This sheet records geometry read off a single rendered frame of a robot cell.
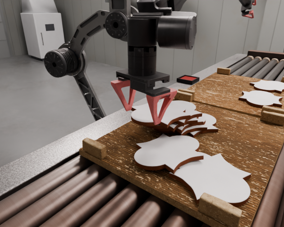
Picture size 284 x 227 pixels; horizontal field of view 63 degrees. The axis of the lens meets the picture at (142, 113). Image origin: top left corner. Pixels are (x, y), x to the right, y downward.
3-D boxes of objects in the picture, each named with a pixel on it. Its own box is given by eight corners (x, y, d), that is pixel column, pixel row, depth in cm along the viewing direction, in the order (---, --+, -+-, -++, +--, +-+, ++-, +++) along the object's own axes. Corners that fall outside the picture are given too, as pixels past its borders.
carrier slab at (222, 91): (173, 100, 82) (173, 95, 81) (214, 75, 112) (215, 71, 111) (286, 127, 63) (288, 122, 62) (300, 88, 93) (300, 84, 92)
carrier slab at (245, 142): (79, 155, 51) (78, 148, 50) (173, 101, 81) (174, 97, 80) (243, 244, 32) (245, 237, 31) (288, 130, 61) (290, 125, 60)
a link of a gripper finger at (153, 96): (152, 133, 45) (153, 86, 41) (129, 120, 50) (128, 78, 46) (176, 123, 49) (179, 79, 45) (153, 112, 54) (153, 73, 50)
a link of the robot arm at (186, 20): (152, 27, 54) (146, -12, 47) (202, 29, 49) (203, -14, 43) (133, 59, 47) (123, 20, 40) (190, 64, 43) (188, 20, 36)
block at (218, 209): (196, 211, 35) (198, 197, 34) (202, 203, 36) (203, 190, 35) (236, 232, 32) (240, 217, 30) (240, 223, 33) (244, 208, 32)
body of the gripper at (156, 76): (146, 90, 43) (147, 49, 40) (115, 79, 50) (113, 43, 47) (170, 83, 47) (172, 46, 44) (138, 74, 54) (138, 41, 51)
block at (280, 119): (259, 120, 63) (261, 111, 62) (261, 118, 64) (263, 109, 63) (284, 126, 60) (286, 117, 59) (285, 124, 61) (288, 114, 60)
